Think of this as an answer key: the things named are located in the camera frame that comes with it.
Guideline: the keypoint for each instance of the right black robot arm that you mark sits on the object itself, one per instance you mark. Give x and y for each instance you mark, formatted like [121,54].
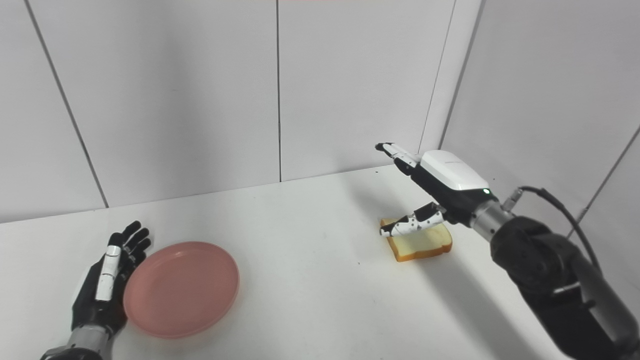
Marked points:
[550,270]

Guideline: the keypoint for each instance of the slice of white bread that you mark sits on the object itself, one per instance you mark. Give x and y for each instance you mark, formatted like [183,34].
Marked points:
[425,245]

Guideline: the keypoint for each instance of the pink round plate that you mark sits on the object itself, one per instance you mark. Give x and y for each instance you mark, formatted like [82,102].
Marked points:
[182,287]

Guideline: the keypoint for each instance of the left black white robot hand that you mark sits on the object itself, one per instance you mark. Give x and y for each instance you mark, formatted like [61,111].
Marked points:
[100,295]

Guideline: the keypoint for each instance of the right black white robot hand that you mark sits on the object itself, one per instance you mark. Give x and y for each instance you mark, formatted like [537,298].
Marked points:
[450,185]

